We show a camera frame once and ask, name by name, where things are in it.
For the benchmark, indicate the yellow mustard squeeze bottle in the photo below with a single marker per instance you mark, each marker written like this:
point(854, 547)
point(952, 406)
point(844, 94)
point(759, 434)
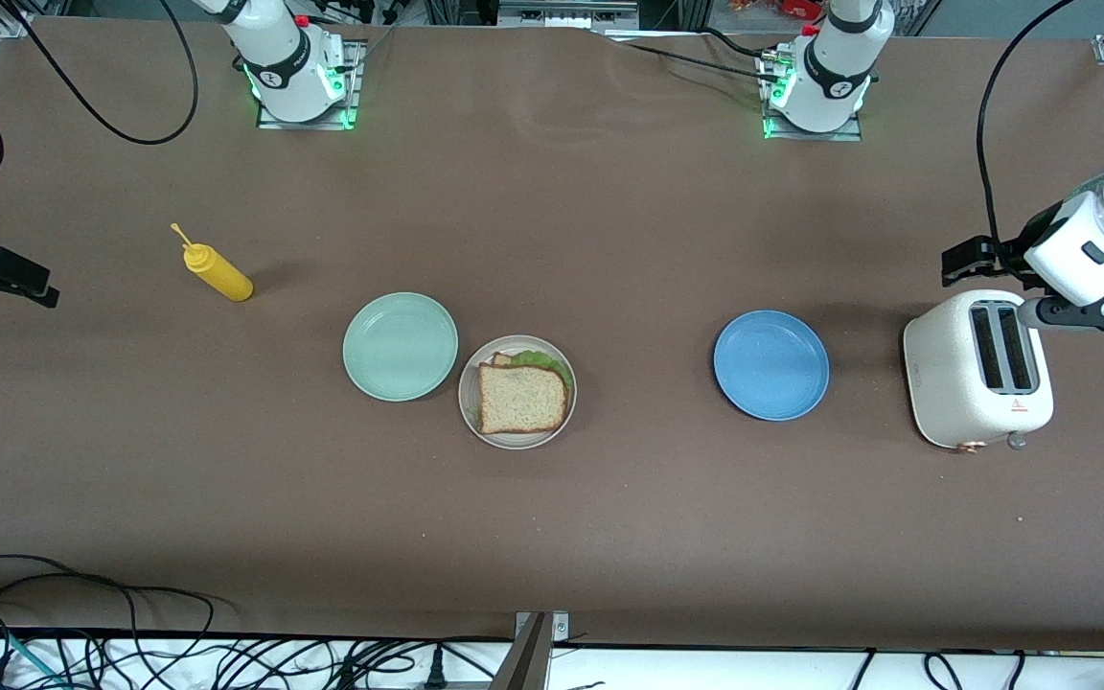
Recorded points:
point(217, 273)

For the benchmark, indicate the green lettuce leaf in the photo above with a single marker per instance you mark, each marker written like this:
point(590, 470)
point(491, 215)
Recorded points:
point(547, 364)

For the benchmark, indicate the brown toast bread slice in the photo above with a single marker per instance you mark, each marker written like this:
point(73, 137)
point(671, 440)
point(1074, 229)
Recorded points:
point(496, 358)
point(518, 398)

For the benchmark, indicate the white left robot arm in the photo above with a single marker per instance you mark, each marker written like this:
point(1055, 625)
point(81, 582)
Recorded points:
point(835, 72)

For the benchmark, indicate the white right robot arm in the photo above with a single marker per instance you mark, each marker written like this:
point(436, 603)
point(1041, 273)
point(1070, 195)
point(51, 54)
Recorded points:
point(288, 67)

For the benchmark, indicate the blue plate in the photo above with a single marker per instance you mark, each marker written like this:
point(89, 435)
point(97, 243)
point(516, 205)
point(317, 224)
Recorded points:
point(770, 365)

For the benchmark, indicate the mint green plate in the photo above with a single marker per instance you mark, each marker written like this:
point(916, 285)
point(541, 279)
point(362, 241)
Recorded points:
point(399, 347)

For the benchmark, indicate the beige plate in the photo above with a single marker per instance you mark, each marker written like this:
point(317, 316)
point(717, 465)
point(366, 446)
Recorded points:
point(514, 441)

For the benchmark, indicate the white two-slot toaster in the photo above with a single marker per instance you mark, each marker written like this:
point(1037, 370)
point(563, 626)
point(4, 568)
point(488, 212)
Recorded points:
point(945, 383)

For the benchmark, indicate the red packaged items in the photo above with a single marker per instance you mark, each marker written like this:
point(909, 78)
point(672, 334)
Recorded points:
point(782, 8)

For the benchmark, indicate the grey equipment box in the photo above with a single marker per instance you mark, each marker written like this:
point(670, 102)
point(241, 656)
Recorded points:
point(566, 13)

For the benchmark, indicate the black power plug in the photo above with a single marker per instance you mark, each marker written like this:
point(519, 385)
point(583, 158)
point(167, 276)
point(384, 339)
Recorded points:
point(435, 668)

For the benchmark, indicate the aluminium profile beam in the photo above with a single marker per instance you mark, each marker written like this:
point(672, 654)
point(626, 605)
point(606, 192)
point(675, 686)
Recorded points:
point(523, 661)

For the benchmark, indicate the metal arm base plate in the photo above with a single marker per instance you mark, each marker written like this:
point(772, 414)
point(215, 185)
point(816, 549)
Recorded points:
point(816, 136)
point(353, 91)

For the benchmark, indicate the small metal bracket plate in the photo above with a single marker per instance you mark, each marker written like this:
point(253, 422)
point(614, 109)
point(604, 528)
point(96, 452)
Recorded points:
point(560, 628)

